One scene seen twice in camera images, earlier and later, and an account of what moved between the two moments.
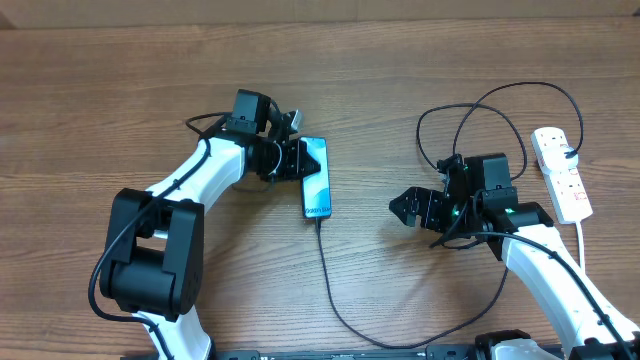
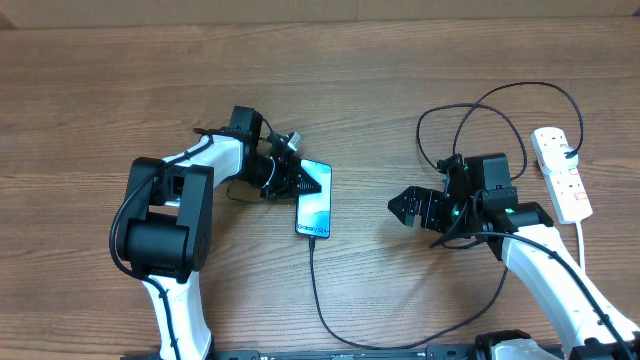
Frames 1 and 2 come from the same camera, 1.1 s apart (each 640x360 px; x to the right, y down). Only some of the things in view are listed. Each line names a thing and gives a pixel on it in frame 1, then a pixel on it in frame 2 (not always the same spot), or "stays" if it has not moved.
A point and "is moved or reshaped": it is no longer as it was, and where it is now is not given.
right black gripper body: (443, 214) stays
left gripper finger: (306, 162) to (305, 183)
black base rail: (345, 354) stays
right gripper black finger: (411, 203) stays
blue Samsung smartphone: (316, 186) is moved or reshaped
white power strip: (567, 187) stays
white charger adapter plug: (554, 158) stays
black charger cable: (466, 209) is moved or reshaped
